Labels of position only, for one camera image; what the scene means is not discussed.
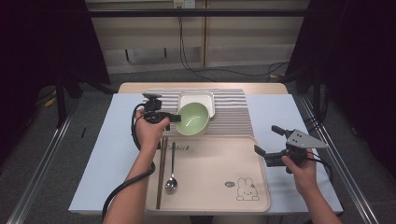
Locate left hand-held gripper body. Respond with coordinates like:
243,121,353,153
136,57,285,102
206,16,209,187
141,92,176,132

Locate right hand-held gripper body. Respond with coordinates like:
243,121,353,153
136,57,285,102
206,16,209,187
264,128,329,175

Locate green bowl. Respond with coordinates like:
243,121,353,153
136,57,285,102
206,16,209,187
174,102,211,137

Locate white square plate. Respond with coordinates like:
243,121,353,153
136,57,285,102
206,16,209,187
177,90,217,119

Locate brown chopstick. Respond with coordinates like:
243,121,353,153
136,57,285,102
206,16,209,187
157,136,169,210
155,136,166,210

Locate beige tray with rabbit print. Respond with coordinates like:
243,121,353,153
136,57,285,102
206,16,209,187
144,134,271,214

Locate metal spoon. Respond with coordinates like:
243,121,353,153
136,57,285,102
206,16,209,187
164,142,178,192

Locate person's left hand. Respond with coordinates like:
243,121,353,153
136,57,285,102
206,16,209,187
134,108,166,153

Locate person's right hand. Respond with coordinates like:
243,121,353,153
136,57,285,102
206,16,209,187
280,147,317,195

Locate pale blue table sheet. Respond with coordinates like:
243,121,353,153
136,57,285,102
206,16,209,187
68,92,344,216

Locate striped placemat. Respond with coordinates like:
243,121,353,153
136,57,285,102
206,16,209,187
134,88,255,139

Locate black curtain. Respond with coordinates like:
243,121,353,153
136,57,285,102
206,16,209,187
0,0,110,166
284,0,396,178

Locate black metal stand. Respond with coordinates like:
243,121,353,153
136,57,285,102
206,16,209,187
54,71,83,129

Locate yellow floor tape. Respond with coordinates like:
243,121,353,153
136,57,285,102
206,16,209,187
43,90,59,108

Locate black horizontal bar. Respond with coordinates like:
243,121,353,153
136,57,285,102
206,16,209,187
88,8,307,18

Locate black floor cables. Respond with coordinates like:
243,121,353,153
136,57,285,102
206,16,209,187
303,92,331,139

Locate right hand-held gripper black cable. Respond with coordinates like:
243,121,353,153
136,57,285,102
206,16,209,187
306,151,334,185

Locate hand-held gripper black cable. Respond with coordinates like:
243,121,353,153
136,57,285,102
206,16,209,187
306,151,334,185
101,103,157,220

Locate black wall cable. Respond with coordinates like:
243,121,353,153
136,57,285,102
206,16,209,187
177,6,290,82

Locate left hand-held gripper black cable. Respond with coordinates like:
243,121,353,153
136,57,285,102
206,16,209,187
101,103,157,220

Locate metal floor rail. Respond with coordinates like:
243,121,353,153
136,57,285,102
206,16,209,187
6,102,80,224
298,94,379,224

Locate white wall socket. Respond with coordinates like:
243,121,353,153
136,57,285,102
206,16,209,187
173,0,196,9

